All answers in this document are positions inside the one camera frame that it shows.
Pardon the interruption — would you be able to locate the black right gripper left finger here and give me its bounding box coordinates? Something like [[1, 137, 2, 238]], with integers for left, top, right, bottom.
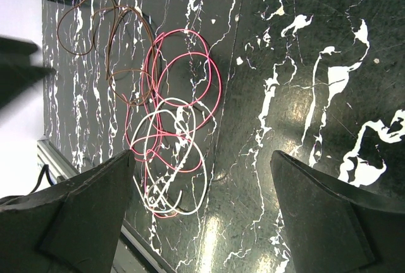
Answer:
[[1, 150, 135, 272]]

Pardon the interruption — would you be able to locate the pink cable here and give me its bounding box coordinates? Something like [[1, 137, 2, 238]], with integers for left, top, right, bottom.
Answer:
[[123, 29, 223, 219]]

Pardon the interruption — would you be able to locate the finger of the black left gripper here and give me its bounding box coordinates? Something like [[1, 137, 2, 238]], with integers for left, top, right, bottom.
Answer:
[[0, 36, 39, 64], [0, 64, 56, 108]]

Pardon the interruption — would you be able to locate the brown cable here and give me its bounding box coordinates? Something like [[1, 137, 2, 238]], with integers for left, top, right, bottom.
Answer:
[[56, 0, 159, 106]]

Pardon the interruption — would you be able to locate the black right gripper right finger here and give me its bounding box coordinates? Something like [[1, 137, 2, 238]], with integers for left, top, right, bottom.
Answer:
[[270, 150, 404, 272]]

